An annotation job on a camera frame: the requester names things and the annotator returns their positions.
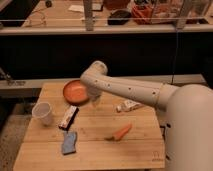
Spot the blue sponge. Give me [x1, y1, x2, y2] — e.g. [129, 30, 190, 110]
[61, 131, 77, 155]

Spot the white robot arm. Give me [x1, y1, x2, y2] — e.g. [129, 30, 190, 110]
[80, 61, 213, 171]

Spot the orange crate on back bench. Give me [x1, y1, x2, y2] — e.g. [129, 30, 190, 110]
[131, 5, 153, 25]

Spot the white paper sheet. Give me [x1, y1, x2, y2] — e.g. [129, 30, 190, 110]
[68, 5, 84, 13]

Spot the black object on back bench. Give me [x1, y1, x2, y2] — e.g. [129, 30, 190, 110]
[107, 10, 131, 25]

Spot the orange round bowl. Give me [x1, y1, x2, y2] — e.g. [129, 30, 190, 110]
[63, 80, 89, 105]

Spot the black and white snack bar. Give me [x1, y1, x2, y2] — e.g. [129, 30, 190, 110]
[58, 106, 79, 131]

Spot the orange toy carrot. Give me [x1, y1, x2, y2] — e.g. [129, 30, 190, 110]
[106, 124, 132, 141]

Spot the grey metal post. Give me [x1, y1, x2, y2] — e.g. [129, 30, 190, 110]
[83, 0, 93, 31]
[175, 0, 192, 30]

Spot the grey metal post right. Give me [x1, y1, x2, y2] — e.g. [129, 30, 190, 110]
[175, 0, 192, 30]

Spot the metal clamp bracket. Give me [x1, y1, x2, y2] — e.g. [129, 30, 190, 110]
[0, 67, 25, 86]

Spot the white paper cup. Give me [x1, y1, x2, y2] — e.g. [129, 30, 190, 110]
[32, 102, 53, 126]

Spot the small white plastic bottle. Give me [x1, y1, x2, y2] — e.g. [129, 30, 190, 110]
[116, 100, 144, 112]

